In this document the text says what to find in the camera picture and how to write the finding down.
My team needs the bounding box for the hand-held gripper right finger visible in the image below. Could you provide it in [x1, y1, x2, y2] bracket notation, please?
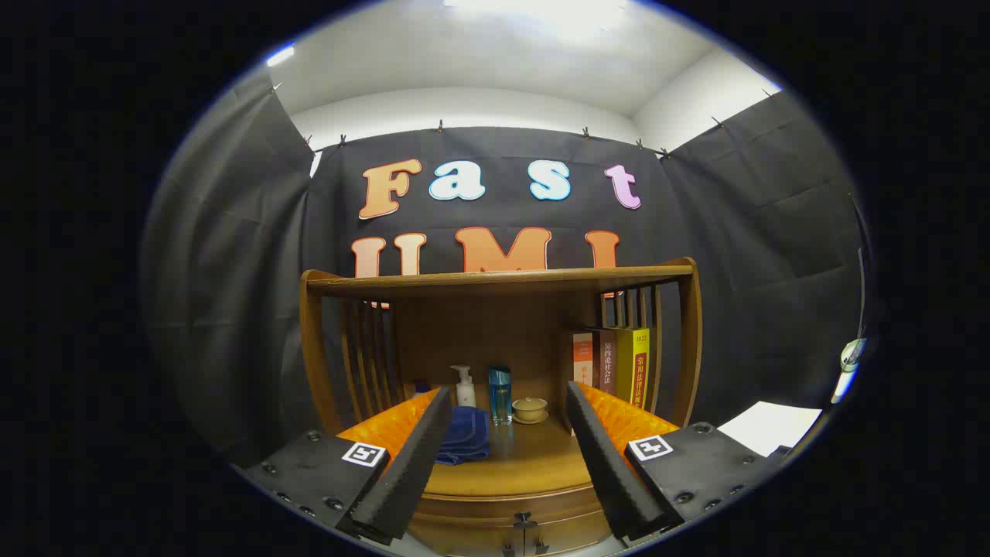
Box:
[565, 381, 794, 542]

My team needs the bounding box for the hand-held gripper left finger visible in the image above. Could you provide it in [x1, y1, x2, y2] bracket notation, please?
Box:
[236, 385, 455, 546]

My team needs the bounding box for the wooden drawer with black knob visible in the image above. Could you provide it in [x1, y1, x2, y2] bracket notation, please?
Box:
[408, 486, 613, 557]

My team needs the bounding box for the blue folded towel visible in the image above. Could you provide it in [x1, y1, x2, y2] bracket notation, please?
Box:
[435, 406, 491, 466]

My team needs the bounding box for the white pump bottle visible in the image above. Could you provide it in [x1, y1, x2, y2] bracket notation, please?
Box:
[451, 365, 477, 408]

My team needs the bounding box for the yellow book with red label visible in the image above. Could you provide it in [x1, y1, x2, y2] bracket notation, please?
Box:
[615, 327, 652, 411]

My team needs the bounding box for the brown book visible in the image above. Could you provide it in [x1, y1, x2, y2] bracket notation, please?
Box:
[592, 329, 620, 395]

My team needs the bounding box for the cream book with orange band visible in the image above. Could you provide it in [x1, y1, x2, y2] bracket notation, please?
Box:
[572, 333, 595, 388]

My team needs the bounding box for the blue glass bottle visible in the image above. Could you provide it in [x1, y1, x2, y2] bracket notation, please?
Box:
[488, 367, 513, 425]

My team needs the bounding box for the white device with black slots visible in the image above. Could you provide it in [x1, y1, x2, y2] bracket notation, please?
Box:
[718, 401, 822, 457]

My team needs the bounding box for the white and green object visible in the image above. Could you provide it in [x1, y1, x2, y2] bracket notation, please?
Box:
[831, 337, 867, 405]

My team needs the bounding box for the black backdrop cloth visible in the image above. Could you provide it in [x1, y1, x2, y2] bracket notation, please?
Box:
[142, 73, 871, 469]

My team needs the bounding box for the wooden cabinet frame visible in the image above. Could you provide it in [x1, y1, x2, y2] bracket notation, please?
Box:
[299, 258, 703, 557]

